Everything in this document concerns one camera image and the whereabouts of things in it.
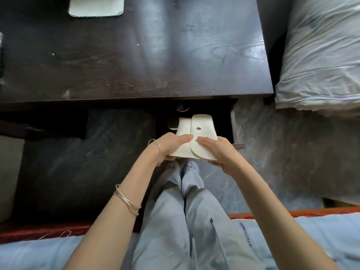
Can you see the person's left hand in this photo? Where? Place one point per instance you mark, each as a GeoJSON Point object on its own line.
{"type": "Point", "coordinates": [171, 143]}

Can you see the person's right hand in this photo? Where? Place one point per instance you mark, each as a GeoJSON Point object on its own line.
{"type": "Point", "coordinates": [222, 151]}

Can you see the person's right thumb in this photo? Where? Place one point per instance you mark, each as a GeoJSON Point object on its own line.
{"type": "Point", "coordinates": [207, 141]}

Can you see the person's left thumb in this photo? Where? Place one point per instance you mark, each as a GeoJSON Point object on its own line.
{"type": "Point", "coordinates": [184, 139]}

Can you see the white snap-button pouch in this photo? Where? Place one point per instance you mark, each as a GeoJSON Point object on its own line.
{"type": "Point", "coordinates": [197, 129]}

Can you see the thin silver forearm bangle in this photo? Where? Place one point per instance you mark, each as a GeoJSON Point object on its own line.
{"type": "Point", "coordinates": [128, 203]}
{"type": "Point", "coordinates": [125, 205]}

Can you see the person's left forearm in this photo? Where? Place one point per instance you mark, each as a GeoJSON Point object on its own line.
{"type": "Point", "coordinates": [118, 210]}

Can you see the person's right forearm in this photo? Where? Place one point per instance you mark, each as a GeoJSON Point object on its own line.
{"type": "Point", "coordinates": [281, 219]}

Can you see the small pale round object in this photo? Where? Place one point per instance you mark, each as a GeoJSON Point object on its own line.
{"type": "Point", "coordinates": [172, 125]}

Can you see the thin silver wrist bangle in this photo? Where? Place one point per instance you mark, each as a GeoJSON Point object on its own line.
{"type": "Point", "coordinates": [158, 146]}

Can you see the person's patterned socks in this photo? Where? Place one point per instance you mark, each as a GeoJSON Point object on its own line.
{"type": "Point", "coordinates": [185, 167]}

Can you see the open dark wooden drawer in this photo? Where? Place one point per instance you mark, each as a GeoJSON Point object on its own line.
{"type": "Point", "coordinates": [225, 118]}

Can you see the round metallic object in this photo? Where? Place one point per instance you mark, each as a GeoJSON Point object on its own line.
{"type": "Point", "coordinates": [182, 107]}

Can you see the person's light blue trousers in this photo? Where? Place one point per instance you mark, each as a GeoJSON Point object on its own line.
{"type": "Point", "coordinates": [185, 227]}

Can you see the orange blanket edge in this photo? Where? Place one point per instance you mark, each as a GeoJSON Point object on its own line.
{"type": "Point", "coordinates": [281, 214]}

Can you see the dark wooden desk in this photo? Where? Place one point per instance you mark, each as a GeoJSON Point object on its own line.
{"type": "Point", "coordinates": [135, 47]}

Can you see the light blue bed sheet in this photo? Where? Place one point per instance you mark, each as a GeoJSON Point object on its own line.
{"type": "Point", "coordinates": [309, 239]}

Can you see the light blue pillow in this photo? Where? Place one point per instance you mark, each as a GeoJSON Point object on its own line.
{"type": "Point", "coordinates": [323, 59]}

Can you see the white rectangular pad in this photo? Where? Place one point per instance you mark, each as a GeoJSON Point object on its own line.
{"type": "Point", "coordinates": [95, 6]}

